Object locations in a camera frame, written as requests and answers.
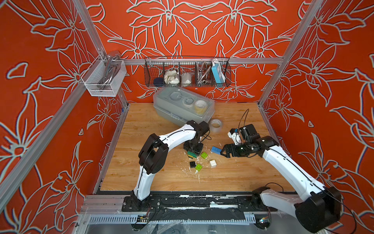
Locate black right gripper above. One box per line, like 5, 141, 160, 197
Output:
219, 142, 251, 157

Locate dark green lego brick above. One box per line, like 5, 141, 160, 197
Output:
187, 151, 198, 159

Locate blue long lego brick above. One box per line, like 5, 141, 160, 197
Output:
210, 146, 222, 155

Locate white lego brick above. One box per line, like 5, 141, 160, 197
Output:
209, 160, 217, 168

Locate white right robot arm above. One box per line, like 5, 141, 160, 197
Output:
221, 136, 341, 233

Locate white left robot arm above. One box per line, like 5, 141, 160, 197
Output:
131, 121, 210, 205

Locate lime lego brick upper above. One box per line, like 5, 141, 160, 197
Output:
201, 152, 208, 159

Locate lime lego brick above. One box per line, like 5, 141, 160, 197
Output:
201, 152, 208, 159
195, 164, 202, 171

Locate lime lego brick lower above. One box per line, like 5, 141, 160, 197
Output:
195, 164, 202, 171

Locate clear tape roll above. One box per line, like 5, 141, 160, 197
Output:
209, 119, 223, 133

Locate yellow tape roll in box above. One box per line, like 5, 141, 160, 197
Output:
194, 100, 208, 115

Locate grey plastic storage box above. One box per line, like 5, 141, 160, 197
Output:
153, 87, 215, 126

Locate white crumpled cloth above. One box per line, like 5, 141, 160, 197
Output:
164, 70, 180, 85

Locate dark round object in basket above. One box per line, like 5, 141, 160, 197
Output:
153, 77, 165, 87

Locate blue white box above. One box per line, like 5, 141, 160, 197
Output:
211, 58, 226, 87

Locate metal tongs in basket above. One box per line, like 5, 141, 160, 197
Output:
196, 62, 211, 87

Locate aluminium rear crossbar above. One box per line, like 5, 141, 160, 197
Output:
122, 58, 283, 65

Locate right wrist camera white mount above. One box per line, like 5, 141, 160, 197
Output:
228, 124, 260, 145

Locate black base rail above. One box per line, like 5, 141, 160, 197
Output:
121, 191, 277, 222

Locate white slotted cable duct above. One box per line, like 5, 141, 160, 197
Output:
86, 214, 256, 225

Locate black wire basket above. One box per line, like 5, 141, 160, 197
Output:
144, 56, 232, 88

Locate clear acrylic wall bin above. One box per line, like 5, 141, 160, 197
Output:
82, 59, 127, 97

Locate aluminium frame post right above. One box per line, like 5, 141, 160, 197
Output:
258, 0, 323, 109

